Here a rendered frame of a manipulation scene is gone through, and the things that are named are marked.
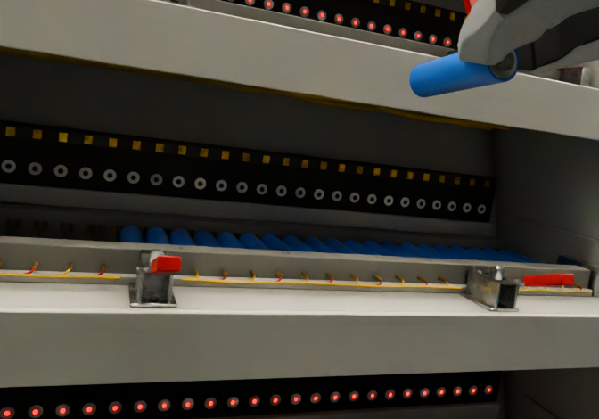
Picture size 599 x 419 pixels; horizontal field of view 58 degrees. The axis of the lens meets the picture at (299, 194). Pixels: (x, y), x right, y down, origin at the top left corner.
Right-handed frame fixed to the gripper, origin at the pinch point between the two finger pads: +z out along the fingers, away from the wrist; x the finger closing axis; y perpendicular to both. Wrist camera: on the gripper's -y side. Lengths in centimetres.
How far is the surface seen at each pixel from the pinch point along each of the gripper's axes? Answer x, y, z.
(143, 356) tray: 13.1, -13.4, 17.5
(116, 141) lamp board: 15.0, 4.1, 31.9
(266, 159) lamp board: 0.8, 3.6, 31.8
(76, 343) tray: 16.9, -12.5, 17.3
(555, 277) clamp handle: -13.4, -8.8, 11.2
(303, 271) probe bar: 1.2, -7.9, 21.3
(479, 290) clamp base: -13.1, -9.4, 18.8
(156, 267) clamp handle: 13.2, -8.5, 11.3
